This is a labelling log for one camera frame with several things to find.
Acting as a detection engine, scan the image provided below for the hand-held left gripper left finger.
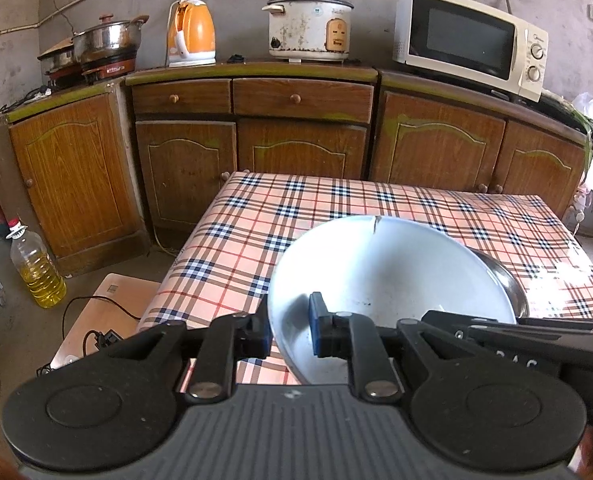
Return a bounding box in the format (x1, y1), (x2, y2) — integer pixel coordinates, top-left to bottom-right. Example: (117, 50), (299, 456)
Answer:
(104, 296), (273, 407)

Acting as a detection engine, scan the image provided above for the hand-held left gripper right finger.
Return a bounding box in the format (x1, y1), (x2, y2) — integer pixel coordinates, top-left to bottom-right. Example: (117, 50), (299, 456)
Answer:
(309, 291), (487, 407)

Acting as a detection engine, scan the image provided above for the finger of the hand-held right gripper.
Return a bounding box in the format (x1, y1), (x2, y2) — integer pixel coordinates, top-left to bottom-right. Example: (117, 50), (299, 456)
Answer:
(420, 310), (473, 345)
(516, 317), (593, 335)

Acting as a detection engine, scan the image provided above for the large steel basin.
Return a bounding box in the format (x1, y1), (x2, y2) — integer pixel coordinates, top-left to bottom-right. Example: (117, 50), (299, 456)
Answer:
(471, 250), (531, 320)

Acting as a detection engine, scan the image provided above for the blue patterned white bowl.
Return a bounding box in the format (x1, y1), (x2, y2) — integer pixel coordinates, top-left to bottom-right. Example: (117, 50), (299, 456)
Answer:
(268, 215), (519, 386)

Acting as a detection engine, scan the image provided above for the person's right hand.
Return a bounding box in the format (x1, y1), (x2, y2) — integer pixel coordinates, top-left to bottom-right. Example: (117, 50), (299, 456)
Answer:
(576, 425), (593, 477)

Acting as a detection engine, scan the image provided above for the plaid tablecloth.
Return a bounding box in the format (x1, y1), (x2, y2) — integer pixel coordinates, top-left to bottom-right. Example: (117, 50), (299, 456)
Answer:
(136, 171), (593, 396)

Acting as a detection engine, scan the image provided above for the pink cloth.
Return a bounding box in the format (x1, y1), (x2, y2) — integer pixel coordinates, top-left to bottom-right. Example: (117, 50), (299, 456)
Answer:
(573, 180), (593, 212)

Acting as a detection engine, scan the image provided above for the wooden stool with power strip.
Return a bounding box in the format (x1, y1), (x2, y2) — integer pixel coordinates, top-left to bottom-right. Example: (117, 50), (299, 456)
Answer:
(50, 272), (163, 374)

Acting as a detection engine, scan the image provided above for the wooden double-door cabinet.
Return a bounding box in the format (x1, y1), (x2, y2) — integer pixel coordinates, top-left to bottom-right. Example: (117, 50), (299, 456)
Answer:
(371, 70), (593, 211)

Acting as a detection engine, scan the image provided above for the green onion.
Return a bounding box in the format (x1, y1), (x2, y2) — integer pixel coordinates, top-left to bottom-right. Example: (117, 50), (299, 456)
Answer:
(576, 110), (593, 162)

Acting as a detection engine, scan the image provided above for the clear plastic bag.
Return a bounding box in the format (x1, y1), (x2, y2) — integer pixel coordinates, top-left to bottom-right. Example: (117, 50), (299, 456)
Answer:
(573, 92), (593, 122)

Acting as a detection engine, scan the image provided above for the cooking oil bottle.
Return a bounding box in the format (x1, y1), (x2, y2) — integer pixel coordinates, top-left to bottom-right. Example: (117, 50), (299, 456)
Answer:
(6, 217), (68, 309)

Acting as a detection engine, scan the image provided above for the wooden cabinet with drawers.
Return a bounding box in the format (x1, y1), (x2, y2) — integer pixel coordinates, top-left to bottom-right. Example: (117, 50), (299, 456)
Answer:
(125, 62), (379, 241)

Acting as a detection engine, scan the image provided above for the wooden single-door cabinet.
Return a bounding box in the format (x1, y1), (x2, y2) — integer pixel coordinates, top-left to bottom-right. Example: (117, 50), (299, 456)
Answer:
(0, 82), (150, 277)

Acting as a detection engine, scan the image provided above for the cream microwave oven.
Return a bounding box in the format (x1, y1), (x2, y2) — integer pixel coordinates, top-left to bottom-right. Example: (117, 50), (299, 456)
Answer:
(393, 0), (549, 103)

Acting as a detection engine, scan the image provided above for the white rice cooker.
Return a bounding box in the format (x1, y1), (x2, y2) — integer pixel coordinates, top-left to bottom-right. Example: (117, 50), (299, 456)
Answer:
(262, 0), (354, 63)

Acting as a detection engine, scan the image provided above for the orange electric kettle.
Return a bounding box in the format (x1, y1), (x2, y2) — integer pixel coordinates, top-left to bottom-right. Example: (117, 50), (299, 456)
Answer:
(166, 0), (217, 68)

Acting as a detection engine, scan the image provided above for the red induction cooker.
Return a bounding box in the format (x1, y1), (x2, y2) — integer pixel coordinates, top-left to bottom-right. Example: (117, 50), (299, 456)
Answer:
(46, 55), (137, 87)

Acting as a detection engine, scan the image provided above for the steel cooking pot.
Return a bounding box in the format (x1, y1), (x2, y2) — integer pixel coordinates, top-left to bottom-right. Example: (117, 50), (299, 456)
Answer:
(72, 14), (150, 63)

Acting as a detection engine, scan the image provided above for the black cable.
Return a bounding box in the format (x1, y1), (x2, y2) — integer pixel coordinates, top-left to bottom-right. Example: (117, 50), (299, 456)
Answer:
(36, 295), (142, 377)

